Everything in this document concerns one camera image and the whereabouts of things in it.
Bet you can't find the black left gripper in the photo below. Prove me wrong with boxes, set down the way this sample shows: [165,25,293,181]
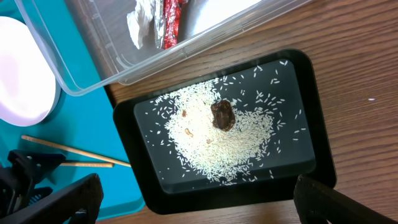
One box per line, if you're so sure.
[1,150,66,215]

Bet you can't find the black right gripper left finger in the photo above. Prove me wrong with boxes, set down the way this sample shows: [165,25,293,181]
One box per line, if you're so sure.
[1,174,104,224]

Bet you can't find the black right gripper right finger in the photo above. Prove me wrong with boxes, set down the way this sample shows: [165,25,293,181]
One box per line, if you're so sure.
[294,175,395,224]

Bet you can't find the wooden chopstick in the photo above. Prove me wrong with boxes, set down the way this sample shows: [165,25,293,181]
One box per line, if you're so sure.
[21,135,131,167]
[60,161,114,168]

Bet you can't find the large white round plate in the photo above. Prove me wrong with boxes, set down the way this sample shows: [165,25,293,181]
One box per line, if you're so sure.
[1,16,61,127]

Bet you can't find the rice and food scraps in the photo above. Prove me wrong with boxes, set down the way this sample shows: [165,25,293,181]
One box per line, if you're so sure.
[134,59,314,185]

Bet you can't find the red snack wrapper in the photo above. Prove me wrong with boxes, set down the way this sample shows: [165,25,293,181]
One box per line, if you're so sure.
[164,0,187,50]

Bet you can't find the clear plastic waste bin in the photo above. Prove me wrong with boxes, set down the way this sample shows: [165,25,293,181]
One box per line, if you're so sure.
[16,0,309,96]

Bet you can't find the teal plastic serving tray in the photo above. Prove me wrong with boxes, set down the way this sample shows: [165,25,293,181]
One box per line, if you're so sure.
[1,1,145,219]

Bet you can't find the black rectangular tray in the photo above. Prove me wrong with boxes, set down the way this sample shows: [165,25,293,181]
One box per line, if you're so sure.
[113,49,336,215]

